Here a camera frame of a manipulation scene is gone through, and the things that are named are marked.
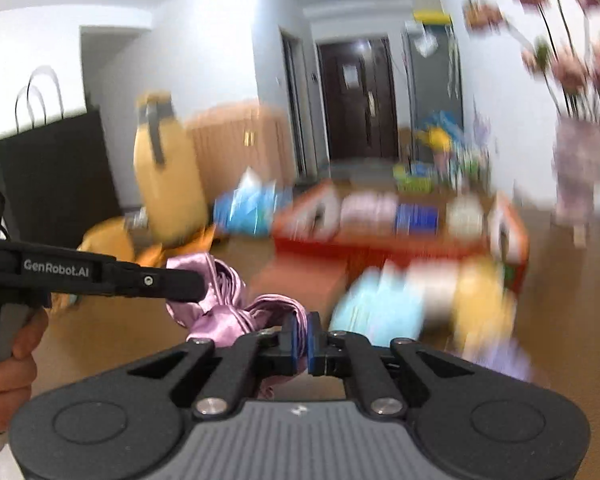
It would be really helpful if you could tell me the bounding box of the pink satin bow scrunchie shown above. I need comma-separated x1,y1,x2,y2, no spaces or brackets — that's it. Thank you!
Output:
166,252,309,370

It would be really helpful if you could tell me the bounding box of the light blue fluffy cloth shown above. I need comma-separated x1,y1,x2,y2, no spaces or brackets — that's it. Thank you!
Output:
329,261,425,348

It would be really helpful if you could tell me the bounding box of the white yellow plush toy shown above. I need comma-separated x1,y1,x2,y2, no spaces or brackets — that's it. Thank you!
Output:
409,259,519,356

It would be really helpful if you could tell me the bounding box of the blue wet wipes packet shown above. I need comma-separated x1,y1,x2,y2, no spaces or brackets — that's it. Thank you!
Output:
396,204,439,234

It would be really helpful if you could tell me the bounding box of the purple drawstring pouch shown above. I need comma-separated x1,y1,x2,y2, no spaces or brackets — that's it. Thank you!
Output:
454,338,534,382

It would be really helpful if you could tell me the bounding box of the person left hand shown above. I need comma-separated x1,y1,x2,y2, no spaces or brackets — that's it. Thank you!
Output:
0,309,48,432

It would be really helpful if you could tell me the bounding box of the black paper shopping bag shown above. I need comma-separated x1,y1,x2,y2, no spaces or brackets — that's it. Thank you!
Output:
0,108,121,249

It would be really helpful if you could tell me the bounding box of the red orange cardboard box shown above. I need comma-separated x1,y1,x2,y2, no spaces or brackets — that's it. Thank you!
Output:
271,180,529,295

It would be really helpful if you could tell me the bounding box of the blue tissue pack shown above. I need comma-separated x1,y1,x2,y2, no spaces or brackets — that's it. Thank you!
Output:
213,167,292,236

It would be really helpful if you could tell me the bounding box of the yellow thermos jug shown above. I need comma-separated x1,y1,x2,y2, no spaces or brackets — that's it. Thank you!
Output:
133,92,209,246

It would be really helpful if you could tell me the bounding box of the pink hard-shell suitcase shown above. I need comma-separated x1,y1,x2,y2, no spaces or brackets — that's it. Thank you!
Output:
185,101,297,202

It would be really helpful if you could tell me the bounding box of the blue yellow bag pile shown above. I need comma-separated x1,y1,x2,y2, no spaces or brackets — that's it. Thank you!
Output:
415,110,465,154

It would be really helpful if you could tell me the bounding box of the dark brown entrance door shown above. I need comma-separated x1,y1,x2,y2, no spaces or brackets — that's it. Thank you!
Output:
317,36,399,160

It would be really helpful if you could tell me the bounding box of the grey refrigerator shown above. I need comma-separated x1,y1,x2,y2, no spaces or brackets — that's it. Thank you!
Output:
402,20,464,133

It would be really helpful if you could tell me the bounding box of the pink textured ceramic vase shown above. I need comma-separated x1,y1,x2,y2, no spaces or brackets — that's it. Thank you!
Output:
553,116,600,226

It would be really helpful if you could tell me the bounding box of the yellow box on refrigerator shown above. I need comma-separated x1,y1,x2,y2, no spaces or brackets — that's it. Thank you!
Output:
413,10,452,26

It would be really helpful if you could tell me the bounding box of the dried pink rose bouquet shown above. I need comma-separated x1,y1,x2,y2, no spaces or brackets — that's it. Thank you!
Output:
462,0,600,125

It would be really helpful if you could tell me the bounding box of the wire rack with bottles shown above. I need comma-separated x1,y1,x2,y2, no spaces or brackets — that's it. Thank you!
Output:
448,145,491,194

